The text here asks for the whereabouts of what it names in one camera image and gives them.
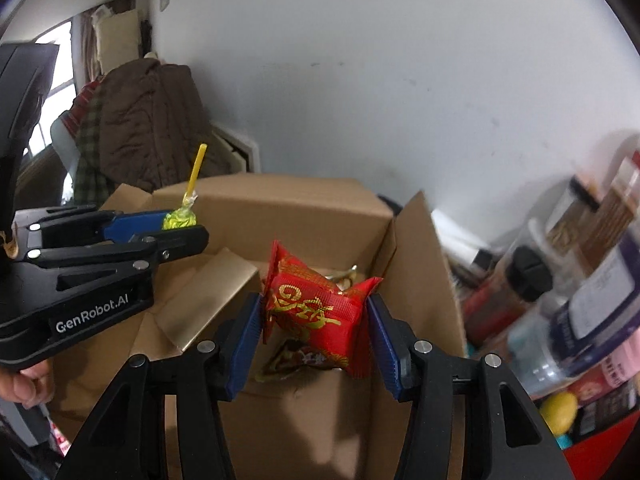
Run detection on small red snack packet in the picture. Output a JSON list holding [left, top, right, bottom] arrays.
[[262, 240, 383, 379]]

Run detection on clear jar navy label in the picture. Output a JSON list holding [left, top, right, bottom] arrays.
[[506, 231, 639, 399]]

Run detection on window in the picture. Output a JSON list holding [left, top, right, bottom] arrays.
[[25, 20, 77, 156]]

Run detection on gold rectangular box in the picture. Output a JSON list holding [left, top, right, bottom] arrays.
[[155, 248, 262, 352]]

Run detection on open cardboard box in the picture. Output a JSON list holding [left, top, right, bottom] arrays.
[[50, 174, 465, 479]]

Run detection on person's left hand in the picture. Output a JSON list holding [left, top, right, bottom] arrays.
[[0, 360, 55, 410]]

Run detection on red cylindrical canister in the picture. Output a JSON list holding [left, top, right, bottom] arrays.
[[563, 412, 639, 479]]

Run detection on brown green nut packets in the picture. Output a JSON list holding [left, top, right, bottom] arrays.
[[255, 260, 361, 384]]

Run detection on yellow green pear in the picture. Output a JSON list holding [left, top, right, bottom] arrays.
[[539, 391, 579, 437]]

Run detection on brown jacket pile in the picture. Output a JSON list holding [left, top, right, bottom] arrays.
[[96, 58, 231, 193]]

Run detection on yellow green lollipop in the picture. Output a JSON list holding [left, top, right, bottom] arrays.
[[162, 143, 207, 230]]

